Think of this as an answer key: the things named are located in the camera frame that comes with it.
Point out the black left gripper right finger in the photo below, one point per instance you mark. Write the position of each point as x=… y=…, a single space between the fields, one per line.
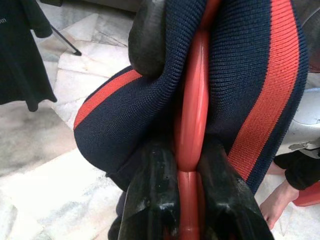
x=225 y=200

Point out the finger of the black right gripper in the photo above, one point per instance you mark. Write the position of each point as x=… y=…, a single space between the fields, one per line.
x=150 y=37

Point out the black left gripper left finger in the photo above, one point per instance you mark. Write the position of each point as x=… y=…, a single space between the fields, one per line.
x=150 y=200

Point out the navy t-shirt red trim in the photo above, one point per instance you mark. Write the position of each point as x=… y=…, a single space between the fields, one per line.
x=140 y=112

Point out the red plastic hanger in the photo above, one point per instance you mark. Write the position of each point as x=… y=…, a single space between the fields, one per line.
x=192 y=112

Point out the person leg black trousers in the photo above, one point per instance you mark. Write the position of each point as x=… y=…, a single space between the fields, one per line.
x=300 y=172

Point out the silver metal clothes rack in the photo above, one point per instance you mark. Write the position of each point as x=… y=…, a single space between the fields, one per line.
x=67 y=41

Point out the red plastic stool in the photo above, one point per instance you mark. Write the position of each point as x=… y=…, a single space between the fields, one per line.
x=311 y=197

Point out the black t-shirt green logo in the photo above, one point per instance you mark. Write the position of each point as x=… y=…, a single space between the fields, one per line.
x=20 y=62

